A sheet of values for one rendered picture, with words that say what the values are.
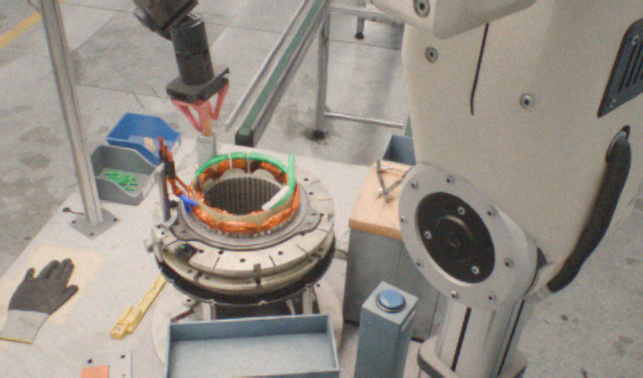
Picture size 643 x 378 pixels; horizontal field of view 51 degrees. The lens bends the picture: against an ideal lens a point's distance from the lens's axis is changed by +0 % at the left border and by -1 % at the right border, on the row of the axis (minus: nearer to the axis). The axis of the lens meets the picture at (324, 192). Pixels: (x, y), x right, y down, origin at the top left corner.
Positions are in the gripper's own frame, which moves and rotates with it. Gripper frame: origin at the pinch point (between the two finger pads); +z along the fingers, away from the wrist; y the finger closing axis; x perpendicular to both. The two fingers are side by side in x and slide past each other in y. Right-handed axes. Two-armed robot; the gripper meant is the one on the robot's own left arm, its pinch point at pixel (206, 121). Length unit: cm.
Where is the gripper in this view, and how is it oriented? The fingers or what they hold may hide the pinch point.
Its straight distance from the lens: 121.8
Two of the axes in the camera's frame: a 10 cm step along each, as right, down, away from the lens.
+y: -4.7, 5.9, -6.6
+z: 0.6, 7.7, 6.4
